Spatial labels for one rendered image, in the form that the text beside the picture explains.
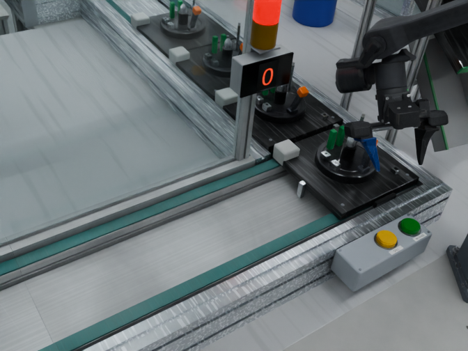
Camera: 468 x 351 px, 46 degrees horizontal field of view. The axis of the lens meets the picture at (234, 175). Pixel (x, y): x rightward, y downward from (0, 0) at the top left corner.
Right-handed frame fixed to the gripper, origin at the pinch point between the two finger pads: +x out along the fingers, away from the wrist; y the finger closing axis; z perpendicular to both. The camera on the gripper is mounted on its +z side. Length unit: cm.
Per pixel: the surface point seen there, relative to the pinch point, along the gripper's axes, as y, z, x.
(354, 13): 27, -116, -38
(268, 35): -22.1, 0.0, -24.9
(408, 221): 2.3, -4.4, 15.7
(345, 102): 1.6, -43.5, -8.4
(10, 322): -74, 12, 18
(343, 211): -10.4, -6.5, 12.0
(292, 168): -18.2, -17.6, 3.1
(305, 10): 5, -101, -41
